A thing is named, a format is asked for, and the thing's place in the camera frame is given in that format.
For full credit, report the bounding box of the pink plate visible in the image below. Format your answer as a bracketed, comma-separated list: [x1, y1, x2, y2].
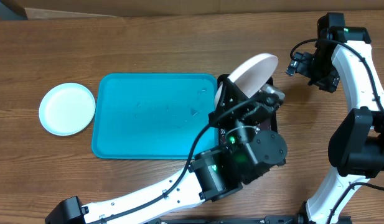
[226, 53, 278, 98]

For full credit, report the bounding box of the light blue plate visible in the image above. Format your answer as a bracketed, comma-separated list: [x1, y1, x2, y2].
[39, 83, 96, 136]

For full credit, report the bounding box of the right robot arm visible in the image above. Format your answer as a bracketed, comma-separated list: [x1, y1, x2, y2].
[286, 25, 384, 223]

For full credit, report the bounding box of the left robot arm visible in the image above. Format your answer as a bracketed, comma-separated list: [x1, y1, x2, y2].
[45, 78, 288, 224]

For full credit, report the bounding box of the black rectangular tray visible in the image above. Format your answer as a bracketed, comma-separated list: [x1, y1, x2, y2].
[217, 74, 278, 145]

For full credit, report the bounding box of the teal plastic tray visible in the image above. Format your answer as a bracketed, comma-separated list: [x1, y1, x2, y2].
[91, 73, 217, 160]

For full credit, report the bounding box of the cardboard backdrop panel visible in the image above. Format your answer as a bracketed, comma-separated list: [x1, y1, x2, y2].
[16, 0, 384, 16]

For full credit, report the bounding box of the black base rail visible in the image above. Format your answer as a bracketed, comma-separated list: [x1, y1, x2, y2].
[148, 214, 353, 224]

